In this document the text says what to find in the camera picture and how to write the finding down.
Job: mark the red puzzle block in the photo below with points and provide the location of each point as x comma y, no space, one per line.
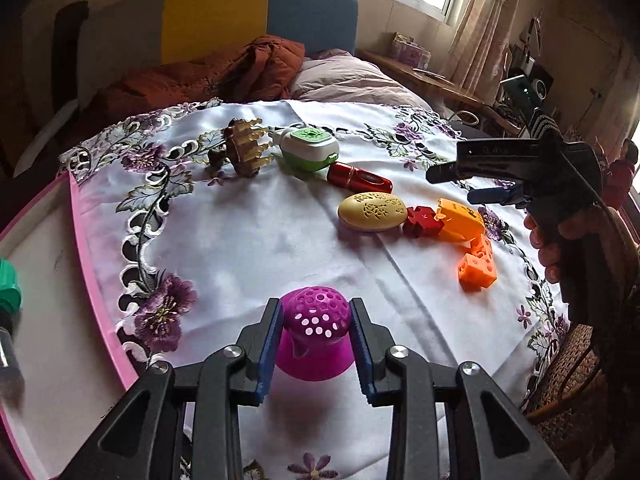
422,222

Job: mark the red metallic tube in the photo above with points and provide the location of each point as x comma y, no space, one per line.
357,176

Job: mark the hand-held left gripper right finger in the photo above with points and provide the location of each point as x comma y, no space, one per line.
361,355

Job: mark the rust-brown blanket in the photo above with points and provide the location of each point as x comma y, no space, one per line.
200,77

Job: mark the wicker chair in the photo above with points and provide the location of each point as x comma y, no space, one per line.
570,390

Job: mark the orange perforated cube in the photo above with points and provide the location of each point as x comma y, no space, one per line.
477,270

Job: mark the orange clipper comb guard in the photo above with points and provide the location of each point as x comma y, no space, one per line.
462,220

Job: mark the person's right hand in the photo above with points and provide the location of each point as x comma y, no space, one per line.
547,255

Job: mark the purple perforated plastic strainer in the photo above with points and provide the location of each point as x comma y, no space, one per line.
312,320

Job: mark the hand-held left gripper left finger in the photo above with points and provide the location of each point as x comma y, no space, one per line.
267,350

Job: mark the wooden scalp massager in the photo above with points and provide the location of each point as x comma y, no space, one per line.
240,152

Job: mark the white floral embroidered tablecloth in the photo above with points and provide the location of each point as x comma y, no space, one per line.
250,240

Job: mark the yellow and blue headboard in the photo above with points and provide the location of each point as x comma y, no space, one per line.
250,15

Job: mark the green plastic funnel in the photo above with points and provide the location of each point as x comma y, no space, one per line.
9,285

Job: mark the pink-rimmed white box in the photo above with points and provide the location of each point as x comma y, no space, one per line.
60,310

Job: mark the green and white plug-in device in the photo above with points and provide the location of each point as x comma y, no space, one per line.
307,152

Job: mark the beige curtain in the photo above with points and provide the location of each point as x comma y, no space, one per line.
485,25

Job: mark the purple storage box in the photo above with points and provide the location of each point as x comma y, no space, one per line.
410,52

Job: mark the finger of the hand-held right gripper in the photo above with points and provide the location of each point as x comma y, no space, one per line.
492,195
480,160

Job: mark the yellow oval carved case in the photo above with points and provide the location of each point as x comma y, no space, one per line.
372,212

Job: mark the pale pink duvet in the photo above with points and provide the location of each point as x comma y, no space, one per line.
350,80

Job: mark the black speaker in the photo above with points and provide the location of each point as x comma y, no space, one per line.
530,85

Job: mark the wooden desk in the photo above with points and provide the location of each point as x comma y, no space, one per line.
430,85

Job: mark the grey cup with black lid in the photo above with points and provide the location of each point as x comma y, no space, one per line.
7,355

